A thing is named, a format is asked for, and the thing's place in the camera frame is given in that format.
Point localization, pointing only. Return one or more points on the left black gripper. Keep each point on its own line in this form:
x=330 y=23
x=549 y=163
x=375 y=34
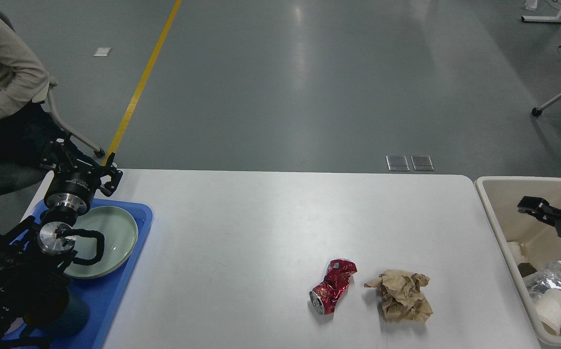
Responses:
x=74 y=187

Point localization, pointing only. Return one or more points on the light green plate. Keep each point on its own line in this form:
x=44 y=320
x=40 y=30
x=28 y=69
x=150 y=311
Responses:
x=121 y=234

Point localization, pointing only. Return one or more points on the white paper cup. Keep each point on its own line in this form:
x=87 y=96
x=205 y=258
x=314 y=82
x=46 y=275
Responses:
x=548 y=308

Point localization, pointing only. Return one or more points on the dark teal mug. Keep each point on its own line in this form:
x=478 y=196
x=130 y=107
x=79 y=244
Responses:
x=60 y=315

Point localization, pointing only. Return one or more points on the brown paper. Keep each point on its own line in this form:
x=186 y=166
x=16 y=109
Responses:
x=401 y=295

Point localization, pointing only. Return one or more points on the crushed red can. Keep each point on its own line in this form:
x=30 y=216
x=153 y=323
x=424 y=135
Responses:
x=326 y=294

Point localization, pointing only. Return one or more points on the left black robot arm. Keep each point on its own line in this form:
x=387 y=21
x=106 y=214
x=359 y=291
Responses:
x=35 y=253

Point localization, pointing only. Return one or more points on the beige plastic bin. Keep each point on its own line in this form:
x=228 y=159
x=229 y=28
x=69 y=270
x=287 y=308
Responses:
x=538 y=242

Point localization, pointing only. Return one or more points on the blue plastic tray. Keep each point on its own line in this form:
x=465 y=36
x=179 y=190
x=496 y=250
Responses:
x=103 y=295

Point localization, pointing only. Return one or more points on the white desk leg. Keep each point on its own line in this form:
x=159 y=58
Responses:
x=549 y=17

